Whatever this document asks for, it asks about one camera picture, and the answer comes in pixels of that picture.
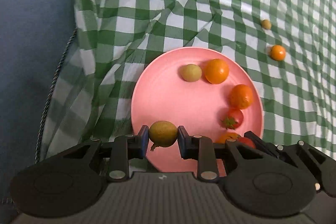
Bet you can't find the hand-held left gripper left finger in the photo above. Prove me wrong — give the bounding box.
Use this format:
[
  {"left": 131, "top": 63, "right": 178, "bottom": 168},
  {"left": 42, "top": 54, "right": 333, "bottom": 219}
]
[{"left": 59, "top": 125, "right": 150, "bottom": 183}]

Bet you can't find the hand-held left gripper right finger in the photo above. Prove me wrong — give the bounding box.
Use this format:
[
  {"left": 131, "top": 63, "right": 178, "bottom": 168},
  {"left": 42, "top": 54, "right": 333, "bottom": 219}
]
[{"left": 177, "top": 125, "right": 259, "bottom": 183}]

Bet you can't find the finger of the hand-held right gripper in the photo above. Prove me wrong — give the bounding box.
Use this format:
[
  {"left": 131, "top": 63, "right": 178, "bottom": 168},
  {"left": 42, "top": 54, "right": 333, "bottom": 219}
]
[{"left": 244, "top": 131, "right": 328, "bottom": 191}]

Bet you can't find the red cherry tomato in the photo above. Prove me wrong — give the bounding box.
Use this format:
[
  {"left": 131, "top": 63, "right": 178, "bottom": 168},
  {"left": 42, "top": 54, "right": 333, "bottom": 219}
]
[
  {"left": 222, "top": 108, "right": 244, "bottom": 130},
  {"left": 236, "top": 137, "right": 257, "bottom": 150}
]

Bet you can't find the orange mandarin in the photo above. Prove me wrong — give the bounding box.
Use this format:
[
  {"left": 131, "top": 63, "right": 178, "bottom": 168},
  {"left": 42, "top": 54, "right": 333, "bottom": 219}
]
[
  {"left": 204, "top": 59, "right": 230, "bottom": 84},
  {"left": 216, "top": 132, "right": 241, "bottom": 145},
  {"left": 229, "top": 84, "right": 255, "bottom": 110},
  {"left": 270, "top": 45, "right": 287, "bottom": 62}
]

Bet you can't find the pink plate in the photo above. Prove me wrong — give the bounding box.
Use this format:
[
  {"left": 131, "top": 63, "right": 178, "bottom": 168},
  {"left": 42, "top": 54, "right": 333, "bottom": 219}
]
[{"left": 131, "top": 47, "right": 264, "bottom": 173}]

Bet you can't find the blue cushion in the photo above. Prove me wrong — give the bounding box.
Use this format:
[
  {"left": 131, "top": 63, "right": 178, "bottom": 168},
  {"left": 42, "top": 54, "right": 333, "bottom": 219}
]
[{"left": 0, "top": 0, "right": 78, "bottom": 205}]

